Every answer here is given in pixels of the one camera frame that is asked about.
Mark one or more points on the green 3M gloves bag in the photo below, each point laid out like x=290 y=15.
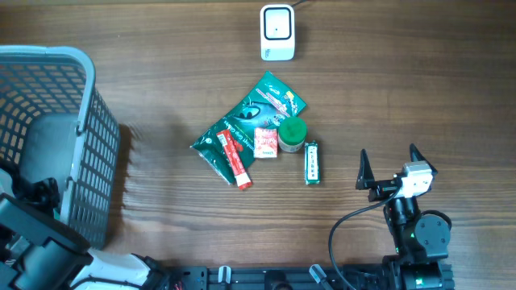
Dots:
x=266 y=106

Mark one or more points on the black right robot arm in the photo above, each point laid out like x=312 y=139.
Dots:
x=420 y=237

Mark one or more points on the green lid jar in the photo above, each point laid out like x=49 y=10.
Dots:
x=292 y=134

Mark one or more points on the green gum box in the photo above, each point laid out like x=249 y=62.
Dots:
x=312 y=172

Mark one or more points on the orange Kleenex tissue pack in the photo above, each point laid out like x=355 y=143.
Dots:
x=265 y=143

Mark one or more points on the red stick packet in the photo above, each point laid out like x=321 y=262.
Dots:
x=241 y=176

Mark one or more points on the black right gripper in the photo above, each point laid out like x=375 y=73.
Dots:
x=365 y=176

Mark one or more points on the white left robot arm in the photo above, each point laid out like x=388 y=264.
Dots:
x=39 y=252

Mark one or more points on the black aluminium mounting rail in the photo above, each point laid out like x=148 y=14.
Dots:
x=358 y=276

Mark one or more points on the white barcode scanner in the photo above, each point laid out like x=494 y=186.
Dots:
x=277 y=32

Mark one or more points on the grey plastic basket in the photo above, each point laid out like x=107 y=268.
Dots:
x=55 y=124

